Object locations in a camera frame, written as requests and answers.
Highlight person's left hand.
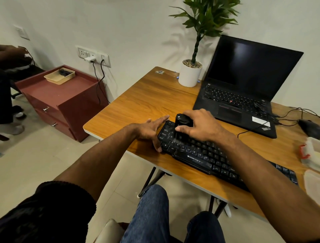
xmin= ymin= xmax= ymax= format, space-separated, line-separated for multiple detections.
xmin=132 ymin=115 xmax=170 ymax=153

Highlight person's right hand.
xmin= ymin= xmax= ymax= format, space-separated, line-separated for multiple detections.
xmin=175 ymin=109 xmax=228 ymax=144

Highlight black cleaning brush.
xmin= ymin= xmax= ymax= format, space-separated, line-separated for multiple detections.
xmin=174 ymin=114 xmax=194 ymax=141

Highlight black computer keyboard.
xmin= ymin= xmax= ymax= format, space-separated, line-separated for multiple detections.
xmin=157 ymin=120 xmax=299 ymax=193

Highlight person's left forearm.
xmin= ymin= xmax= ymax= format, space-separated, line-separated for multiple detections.
xmin=53 ymin=124 xmax=140 ymax=202

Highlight person's right forearm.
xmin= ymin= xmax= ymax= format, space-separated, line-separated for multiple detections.
xmin=219 ymin=131 xmax=320 ymax=243

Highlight black table legs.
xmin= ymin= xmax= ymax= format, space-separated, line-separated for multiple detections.
xmin=137 ymin=167 xmax=228 ymax=219

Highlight white plant pot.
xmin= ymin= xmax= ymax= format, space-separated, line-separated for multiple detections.
xmin=178 ymin=59 xmax=203 ymax=88

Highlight black laptop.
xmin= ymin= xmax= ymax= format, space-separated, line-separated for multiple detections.
xmin=193 ymin=35 xmax=304 ymax=139

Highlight blue jeans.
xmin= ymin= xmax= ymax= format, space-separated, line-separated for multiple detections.
xmin=121 ymin=184 xmax=226 ymax=243

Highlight beige chair seat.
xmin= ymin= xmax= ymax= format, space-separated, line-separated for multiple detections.
xmin=94 ymin=219 xmax=126 ymax=243

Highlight red wooden drawer cabinet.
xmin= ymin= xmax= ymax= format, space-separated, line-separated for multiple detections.
xmin=15 ymin=65 xmax=109 ymax=143

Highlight green leafy plant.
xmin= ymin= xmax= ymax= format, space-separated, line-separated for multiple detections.
xmin=168 ymin=0 xmax=242 ymax=65

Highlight beige plastic tray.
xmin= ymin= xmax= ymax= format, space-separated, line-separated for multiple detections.
xmin=44 ymin=68 xmax=76 ymax=85

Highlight black handheld device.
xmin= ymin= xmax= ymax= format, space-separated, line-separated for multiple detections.
xmin=298 ymin=119 xmax=320 ymax=141

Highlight clear container with red clip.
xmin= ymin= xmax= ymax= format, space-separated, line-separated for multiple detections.
xmin=299 ymin=137 xmax=320 ymax=172

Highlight black sleeve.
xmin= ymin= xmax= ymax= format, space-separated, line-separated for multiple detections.
xmin=0 ymin=181 xmax=97 ymax=243

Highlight clear plastic lid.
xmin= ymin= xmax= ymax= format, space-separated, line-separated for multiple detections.
xmin=303 ymin=169 xmax=320 ymax=206

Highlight black office chair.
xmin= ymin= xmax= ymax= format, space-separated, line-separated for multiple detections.
xmin=9 ymin=65 xmax=46 ymax=99

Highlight black charger cable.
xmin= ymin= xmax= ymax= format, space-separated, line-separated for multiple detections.
xmin=92 ymin=59 xmax=111 ymax=105

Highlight black laptop cables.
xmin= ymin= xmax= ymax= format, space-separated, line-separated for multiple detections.
xmin=237 ymin=107 xmax=320 ymax=139

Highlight white wall socket panel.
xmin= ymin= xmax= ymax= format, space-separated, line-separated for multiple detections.
xmin=77 ymin=46 xmax=111 ymax=68

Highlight white wall switch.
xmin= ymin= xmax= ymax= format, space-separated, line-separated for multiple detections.
xmin=13 ymin=24 xmax=31 ymax=41

